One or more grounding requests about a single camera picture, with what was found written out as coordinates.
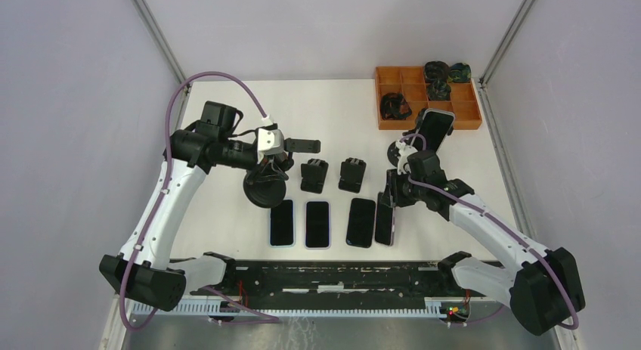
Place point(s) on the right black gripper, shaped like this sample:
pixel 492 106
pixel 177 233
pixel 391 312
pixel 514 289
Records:
pixel 391 195

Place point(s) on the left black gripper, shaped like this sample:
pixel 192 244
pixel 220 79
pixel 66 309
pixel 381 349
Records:
pixel 270 168

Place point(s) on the black phone stand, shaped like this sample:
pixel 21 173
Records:
pixel 313 176
pixel 351 175

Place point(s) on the black case phone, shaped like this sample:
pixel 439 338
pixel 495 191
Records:
pixel 361 221

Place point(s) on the blue case phone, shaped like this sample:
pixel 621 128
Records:
pixel 282 232

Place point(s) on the lilac case phone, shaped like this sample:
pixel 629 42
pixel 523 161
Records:
pixel 317 225

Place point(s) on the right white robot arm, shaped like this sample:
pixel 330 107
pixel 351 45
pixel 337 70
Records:
pixel 541 286

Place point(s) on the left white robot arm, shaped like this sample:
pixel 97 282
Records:
pixel 142 270

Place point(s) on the black rolled item in tray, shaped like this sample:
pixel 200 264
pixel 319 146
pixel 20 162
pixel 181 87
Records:
pixel 393 106

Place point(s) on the green rolled item middle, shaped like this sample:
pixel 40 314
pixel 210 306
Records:
pixel 439 90

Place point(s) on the orange compartment tray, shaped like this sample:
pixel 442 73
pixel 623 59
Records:
pixel 409 81

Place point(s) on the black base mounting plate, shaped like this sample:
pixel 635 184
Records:
pixel 331 285

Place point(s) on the dark rolled item top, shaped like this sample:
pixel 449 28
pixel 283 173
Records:
pixel 436 71

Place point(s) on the green rolled item corner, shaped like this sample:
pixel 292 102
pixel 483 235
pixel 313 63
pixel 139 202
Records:
pixel 459 73

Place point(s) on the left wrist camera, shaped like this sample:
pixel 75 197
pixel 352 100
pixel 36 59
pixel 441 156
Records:
pixel 270 141

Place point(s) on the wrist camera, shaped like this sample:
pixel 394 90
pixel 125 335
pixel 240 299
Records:
pixel 404 149
pixel 270 141

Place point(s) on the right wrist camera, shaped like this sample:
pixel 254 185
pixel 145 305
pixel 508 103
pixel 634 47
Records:
pixel 404 149

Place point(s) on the white cable duct rail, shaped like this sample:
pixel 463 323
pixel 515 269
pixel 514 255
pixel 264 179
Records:
pixel 217 307

